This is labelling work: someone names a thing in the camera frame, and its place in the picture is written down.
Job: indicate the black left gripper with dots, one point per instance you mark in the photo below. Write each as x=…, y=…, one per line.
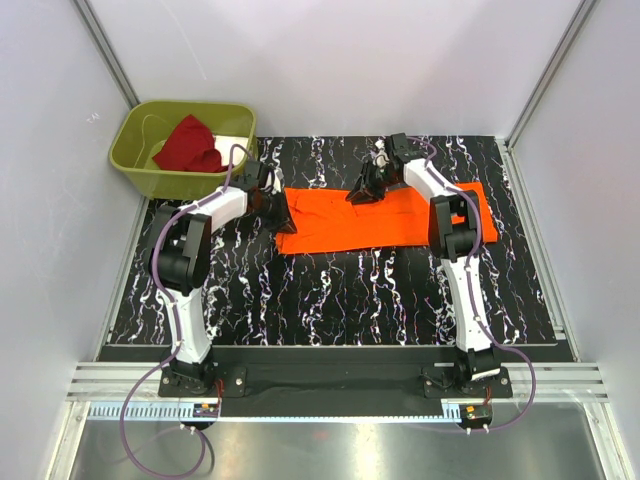
x=282, y=222

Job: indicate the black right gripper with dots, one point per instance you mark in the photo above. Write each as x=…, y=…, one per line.
x=364, y=182

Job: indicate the orange t shirt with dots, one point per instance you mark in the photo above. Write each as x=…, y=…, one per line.
x=327, y=223

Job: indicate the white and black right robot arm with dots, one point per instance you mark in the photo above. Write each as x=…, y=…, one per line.
x=455, y=235

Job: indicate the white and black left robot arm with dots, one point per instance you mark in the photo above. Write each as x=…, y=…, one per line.
x=180, y=245

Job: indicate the black marbled table mat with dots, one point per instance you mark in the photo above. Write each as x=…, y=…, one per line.
x=378, y=296

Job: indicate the white cloth in bin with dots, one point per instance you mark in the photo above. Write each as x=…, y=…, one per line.
x=231, y=148

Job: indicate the dark red t shirt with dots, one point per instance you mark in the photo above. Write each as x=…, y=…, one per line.
x=190, y=148

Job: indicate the green plastic bin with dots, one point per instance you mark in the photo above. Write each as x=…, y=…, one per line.
x=148, y=126

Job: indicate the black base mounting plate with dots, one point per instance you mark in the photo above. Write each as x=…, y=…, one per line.
x=336, y=381

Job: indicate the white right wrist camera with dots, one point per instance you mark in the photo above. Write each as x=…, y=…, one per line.
x=381, y=158

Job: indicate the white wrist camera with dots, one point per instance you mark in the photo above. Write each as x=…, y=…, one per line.
x=381, y=158
x=275, y=181

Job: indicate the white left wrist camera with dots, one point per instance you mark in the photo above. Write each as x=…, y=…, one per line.
x=275, y=181

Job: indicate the aluminium frame rail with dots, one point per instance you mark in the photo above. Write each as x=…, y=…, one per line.
x=104, y=47

